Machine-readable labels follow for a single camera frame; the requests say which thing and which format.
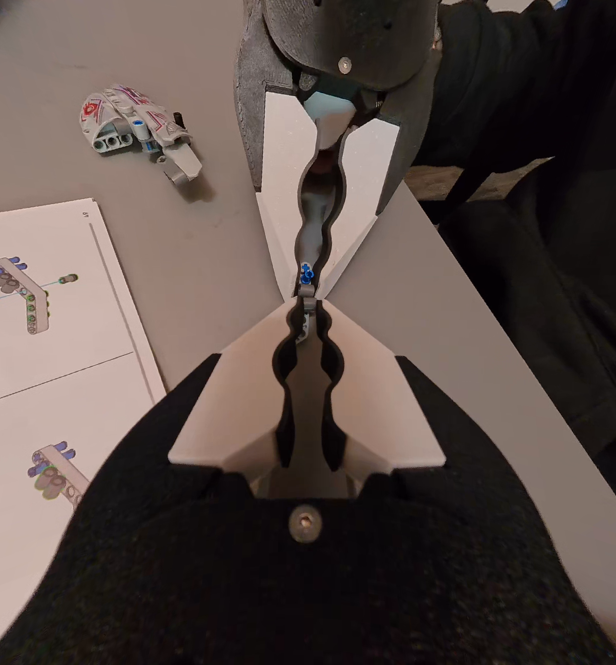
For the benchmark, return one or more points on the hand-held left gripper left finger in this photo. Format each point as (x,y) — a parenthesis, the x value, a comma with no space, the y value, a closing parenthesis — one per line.
(224,405)

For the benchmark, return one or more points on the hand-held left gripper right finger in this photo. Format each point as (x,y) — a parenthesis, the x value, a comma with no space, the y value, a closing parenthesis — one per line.
(385,405)

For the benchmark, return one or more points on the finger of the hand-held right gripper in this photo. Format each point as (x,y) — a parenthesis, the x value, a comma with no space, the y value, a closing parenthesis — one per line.
(279,171)
(370,171)

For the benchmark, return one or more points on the blue toy brick pin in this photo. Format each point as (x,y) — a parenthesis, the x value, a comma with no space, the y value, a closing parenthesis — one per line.
(307,274)

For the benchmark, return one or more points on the small grey toy brick beam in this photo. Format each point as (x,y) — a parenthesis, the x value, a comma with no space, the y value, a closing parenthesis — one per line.
(306,319)

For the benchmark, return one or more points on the person's right forearm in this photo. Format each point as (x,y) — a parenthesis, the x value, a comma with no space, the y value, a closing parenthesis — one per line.
(521,78)

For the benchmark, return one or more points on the grey toy brick assembly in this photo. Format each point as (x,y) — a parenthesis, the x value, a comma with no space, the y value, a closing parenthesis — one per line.
(131,124)

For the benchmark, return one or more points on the person's black clothing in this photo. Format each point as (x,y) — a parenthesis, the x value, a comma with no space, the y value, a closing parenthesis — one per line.
(546,322)

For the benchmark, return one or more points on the white instruction booklet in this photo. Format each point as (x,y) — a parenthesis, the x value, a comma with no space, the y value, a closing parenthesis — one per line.
(53,337)

